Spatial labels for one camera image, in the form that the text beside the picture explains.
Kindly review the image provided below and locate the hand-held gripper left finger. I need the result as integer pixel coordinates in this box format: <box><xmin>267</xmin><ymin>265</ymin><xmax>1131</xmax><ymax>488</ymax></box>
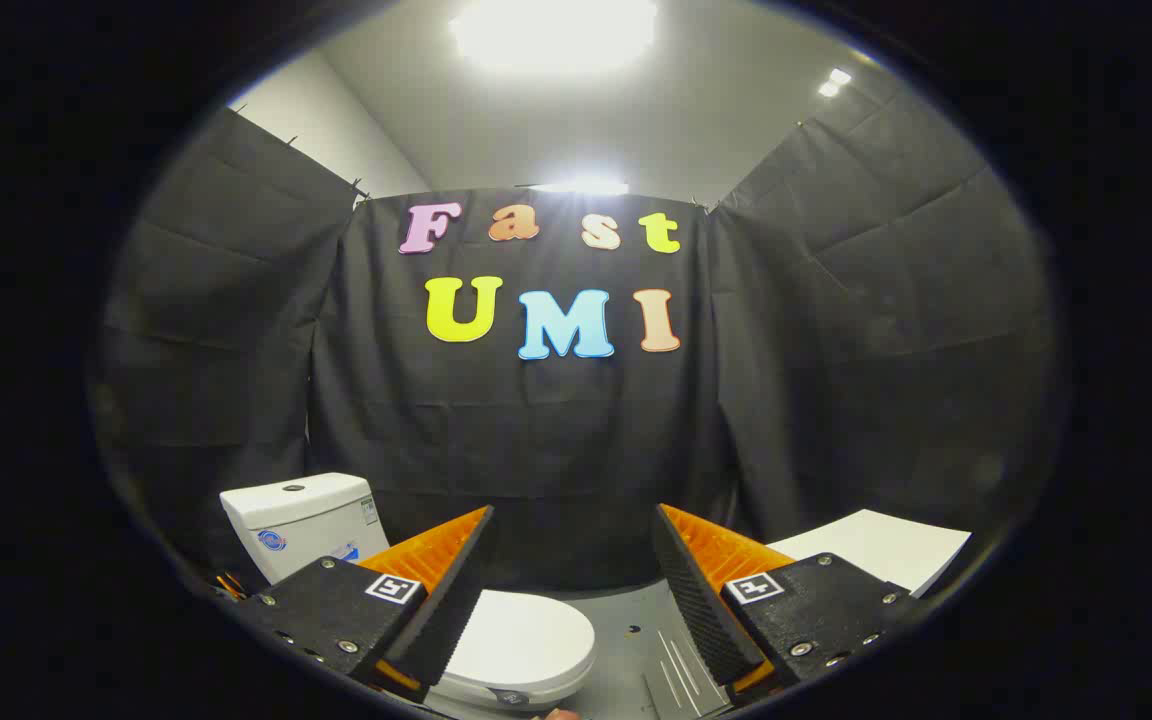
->
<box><xmin>236</xmin><ymin>505</ymin><xmax>497</xmax><ymax>703</ymax></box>

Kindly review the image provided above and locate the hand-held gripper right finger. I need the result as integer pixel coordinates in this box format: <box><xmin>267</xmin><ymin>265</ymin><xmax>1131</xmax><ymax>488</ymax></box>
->
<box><xmin>651</xmin><ymin>503</ymin><xmax>922</xmax><ymax>707</ymax></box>

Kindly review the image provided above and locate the white toilet lid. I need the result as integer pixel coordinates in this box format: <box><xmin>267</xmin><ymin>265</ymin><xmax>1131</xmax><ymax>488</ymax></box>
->
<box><xmin>433</xmin><ymin>590</ymin><xmax>598</xmax><ymax>701</ymax></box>

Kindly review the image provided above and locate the white toilet tank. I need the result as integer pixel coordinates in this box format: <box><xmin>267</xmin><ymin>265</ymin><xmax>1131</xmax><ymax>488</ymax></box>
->
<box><xmin>219</xmin><ymin>472</ymin><xmax>392</xmax><ymax>587</ymax></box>

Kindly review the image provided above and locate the white grey drawer cabinet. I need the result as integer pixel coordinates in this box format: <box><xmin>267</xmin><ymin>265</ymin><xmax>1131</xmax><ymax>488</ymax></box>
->
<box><xmin>641</xmin><ymin>508</ymin><xmax>974</xmax><ymax>717</ymax></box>

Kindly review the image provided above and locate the black backdrop cloth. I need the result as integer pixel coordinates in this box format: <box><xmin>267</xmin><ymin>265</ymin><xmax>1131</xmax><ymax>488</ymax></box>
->
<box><xmin>86</xmin><ymin>95</ymin><xmax>1067</xmax><ymax>593</ymax></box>

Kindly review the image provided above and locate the bright ceiling light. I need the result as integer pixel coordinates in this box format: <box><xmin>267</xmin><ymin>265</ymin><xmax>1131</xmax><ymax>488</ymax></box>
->
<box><xmin>534</xmin><ymin>177</ymin><xmax>630</xmax><ymax>197</ymax></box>

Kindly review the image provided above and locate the large ceiling light panel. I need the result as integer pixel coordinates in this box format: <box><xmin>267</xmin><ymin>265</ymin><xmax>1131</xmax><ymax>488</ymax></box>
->
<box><xmin>448</xmin><ymin>0</ymin><xmax>659</xmax><ymax>77</ymax></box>

